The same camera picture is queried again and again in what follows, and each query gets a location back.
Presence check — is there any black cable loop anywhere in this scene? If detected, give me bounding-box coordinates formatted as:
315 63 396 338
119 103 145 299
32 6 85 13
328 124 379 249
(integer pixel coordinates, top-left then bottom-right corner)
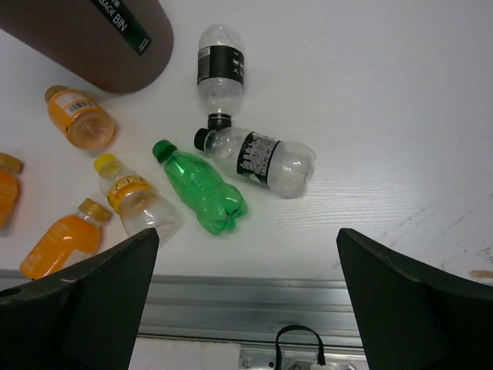
274 325 327 370

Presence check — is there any orange juice bottle front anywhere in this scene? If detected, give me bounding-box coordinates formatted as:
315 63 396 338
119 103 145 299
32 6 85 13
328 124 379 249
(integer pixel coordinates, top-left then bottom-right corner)
19 198 112 280

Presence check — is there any orange juice bottle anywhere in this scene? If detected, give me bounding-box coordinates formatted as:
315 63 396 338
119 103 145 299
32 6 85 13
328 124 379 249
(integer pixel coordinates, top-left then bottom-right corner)
0 153 24 230
19 198 112 280

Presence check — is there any orange bottle barcode label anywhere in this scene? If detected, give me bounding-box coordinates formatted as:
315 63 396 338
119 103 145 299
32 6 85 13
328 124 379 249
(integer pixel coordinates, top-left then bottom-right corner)
44 85 116 151

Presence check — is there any aluminium frame rail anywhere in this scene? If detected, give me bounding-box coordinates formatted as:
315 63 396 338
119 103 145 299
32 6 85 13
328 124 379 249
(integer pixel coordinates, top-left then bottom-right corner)
0 268 493 370

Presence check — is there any clear bottle black label lying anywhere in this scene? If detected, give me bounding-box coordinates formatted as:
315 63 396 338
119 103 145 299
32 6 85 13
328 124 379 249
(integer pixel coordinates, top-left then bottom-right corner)
194 127 317 199

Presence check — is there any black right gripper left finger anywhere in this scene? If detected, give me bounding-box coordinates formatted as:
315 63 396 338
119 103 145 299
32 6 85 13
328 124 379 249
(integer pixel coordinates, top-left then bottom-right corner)
1 228 159 369

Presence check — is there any clear bottle yellow cap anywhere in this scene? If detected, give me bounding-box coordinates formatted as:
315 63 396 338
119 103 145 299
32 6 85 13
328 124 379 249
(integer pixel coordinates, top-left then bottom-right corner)
93 153 183 247

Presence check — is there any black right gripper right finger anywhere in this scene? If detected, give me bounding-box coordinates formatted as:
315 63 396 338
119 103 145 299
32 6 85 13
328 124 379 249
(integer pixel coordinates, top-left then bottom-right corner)
337 228 492 369

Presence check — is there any clear bottle black label upright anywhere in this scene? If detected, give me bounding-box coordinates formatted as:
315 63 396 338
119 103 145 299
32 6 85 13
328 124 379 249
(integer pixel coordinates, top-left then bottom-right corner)
197 24 245 131

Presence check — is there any green plastic bottle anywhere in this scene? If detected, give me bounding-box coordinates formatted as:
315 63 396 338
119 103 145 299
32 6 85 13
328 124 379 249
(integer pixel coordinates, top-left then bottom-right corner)
153 140 248 235

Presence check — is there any brown garbage bin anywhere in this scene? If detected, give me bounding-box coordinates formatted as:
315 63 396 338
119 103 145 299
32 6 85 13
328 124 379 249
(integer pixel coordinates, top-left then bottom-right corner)
1 1 174 94

